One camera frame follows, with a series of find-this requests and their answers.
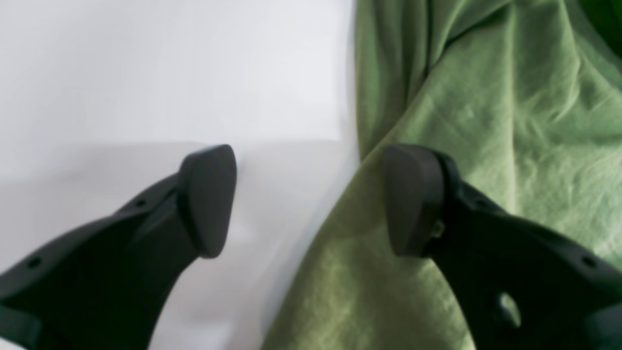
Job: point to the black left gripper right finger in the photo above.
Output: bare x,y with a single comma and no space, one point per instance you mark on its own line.
520,286

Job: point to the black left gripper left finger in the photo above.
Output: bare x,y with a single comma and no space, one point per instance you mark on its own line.
103,286

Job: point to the green T-shirt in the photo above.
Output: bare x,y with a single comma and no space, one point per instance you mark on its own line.
525,95

